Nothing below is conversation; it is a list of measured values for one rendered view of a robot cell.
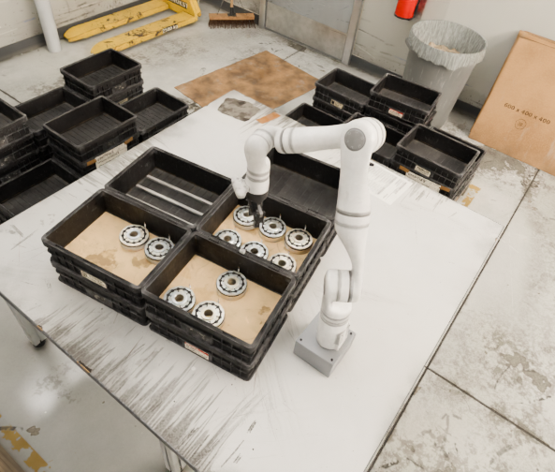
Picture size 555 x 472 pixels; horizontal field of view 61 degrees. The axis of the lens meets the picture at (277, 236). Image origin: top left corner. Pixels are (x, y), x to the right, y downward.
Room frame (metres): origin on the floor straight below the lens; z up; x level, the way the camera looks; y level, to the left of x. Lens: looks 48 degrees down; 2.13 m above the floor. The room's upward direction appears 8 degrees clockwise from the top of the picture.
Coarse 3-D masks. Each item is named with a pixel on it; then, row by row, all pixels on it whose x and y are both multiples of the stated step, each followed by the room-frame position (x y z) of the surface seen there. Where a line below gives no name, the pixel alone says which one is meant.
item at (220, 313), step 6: (198, 306) 0.81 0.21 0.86; (204, 306) 0.81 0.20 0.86; (210, 306) 0.81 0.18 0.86; (216, 306) 0.82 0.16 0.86; (198, 312) 0.79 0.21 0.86; (216, 312) 0.80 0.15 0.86; (222, 312) 0.80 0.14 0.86; (216, 318) 0.77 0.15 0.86; (222, 318) 0.78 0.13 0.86; (216, 324) 0.75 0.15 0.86
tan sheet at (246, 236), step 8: (232, 216) 1.25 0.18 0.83; (224, 224) 1.21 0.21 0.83; (232, 224) 1.21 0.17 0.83; (240, 232) 1.18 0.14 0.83; (248, 232) 1.18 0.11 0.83; (256, 232) 1.19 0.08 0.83; (248, 240) 1.14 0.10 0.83; (256, 240) 1.15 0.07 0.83; (264, 240) 1.16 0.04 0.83; (272, 248) 1.12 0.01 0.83; (280, 248) 1.13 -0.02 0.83; (296, 256) 1.10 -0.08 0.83; (304, 256) 1.11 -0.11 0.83; (296, 272) 1.03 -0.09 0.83
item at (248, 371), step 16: (288, 304) 0.89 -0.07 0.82; (160, 320) 0.76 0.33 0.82; (176, 336) 0.75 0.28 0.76; (192, 336) 0.72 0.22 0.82; (272, 336) 0.82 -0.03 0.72; (192, 352) 0.72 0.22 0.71; (208, 352) 0.71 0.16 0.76; (224, 368) 0.68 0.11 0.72; (240, 368) 0.66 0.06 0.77; (256, 368) 0.70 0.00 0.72
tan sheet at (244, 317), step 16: (192, 272) 0.96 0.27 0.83; (208, 272) 0.97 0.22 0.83; (224, 272) 0.98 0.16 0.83; (192, 288) 0.89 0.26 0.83; (208, 288) 0.90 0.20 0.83; (256, 288) 0.93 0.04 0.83; (224, 304) 0.85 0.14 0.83; (240, 304) 0.86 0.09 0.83; (256, 304) 0.87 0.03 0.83; (272, 304) 0.88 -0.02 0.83; (240, 320) 0.80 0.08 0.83; (256, 320) 0.81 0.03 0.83; (240, 336) 0.74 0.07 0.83
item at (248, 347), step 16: (208, 240) 1.03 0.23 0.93; (176, 256) 0.95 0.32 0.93; (240, 256) 0.99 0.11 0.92; (160, 272) 0.87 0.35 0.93; (144, 288) 0.80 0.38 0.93; (288, 288) 0.88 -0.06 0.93; (160, 304) 0.76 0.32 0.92; (192, 320) 0.72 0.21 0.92; (272, 320) 0.76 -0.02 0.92; (224, 336) 0.68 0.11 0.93; (256, 336) 0.69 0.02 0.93
